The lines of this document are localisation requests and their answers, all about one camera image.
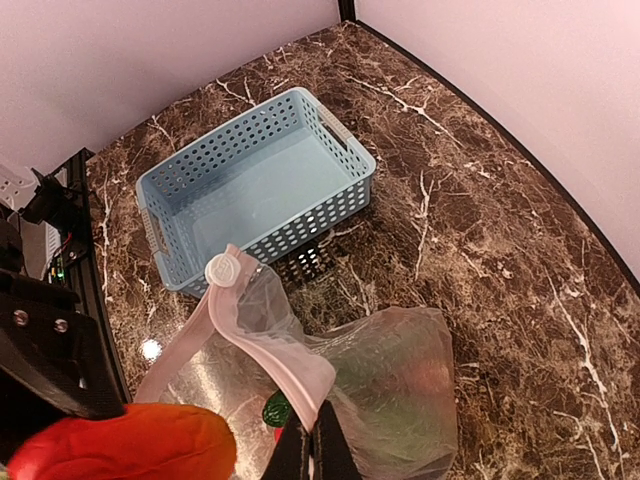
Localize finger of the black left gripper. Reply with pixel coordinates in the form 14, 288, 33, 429
1, 270, 125, 420

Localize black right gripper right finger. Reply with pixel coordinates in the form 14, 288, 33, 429
312, 400, 362, 480

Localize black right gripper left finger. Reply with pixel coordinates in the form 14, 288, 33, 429
262, 414, 311, 480

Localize clear zip top bag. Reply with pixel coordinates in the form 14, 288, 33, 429
135, 245, 458, 479

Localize orange red chili pepper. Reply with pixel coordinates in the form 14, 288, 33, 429
7, 403, 237, 479

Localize blue perforated plastic basket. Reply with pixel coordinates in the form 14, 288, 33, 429
136, 87, 376, 298

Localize black front rail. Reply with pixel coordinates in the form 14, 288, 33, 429
64, 148, 132, 403

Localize black enclosure frame post left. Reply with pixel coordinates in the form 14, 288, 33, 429
337, 0, 357, 22

